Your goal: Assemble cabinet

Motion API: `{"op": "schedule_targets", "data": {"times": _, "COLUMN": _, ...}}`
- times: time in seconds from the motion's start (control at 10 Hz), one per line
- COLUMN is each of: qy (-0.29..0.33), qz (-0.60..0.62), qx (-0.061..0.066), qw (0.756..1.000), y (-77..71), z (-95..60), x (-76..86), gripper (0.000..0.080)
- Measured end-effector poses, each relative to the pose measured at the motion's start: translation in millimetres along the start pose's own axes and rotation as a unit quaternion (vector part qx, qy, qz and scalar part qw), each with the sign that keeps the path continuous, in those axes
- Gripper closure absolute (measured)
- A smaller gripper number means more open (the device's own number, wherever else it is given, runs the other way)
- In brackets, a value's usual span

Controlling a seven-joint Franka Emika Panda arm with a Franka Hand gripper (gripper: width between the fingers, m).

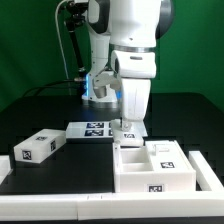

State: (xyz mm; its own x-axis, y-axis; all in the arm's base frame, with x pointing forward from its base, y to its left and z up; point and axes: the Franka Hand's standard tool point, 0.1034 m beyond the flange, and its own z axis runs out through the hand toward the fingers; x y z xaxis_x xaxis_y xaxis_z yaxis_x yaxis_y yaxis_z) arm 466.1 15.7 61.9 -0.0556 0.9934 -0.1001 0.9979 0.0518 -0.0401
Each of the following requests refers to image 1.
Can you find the white cabinet box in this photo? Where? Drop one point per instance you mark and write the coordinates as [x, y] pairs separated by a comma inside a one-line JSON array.
[[133, 173]]

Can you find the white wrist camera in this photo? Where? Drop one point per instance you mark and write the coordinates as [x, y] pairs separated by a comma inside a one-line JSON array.
[[105, 85]]

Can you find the white U-shaped fence frame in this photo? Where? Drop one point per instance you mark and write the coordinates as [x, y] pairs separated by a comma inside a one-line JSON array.
[[208, 201]]

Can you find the white cabinet top block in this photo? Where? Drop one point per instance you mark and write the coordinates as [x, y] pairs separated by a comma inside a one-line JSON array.
[[39, 146]]

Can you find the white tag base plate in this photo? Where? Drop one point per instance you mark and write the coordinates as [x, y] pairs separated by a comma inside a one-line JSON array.
[[89, 130]]

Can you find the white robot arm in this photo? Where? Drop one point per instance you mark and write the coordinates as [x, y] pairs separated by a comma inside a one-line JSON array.
[[123, 36]]

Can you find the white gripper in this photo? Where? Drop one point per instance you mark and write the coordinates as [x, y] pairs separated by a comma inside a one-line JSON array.
[[134, 72]]

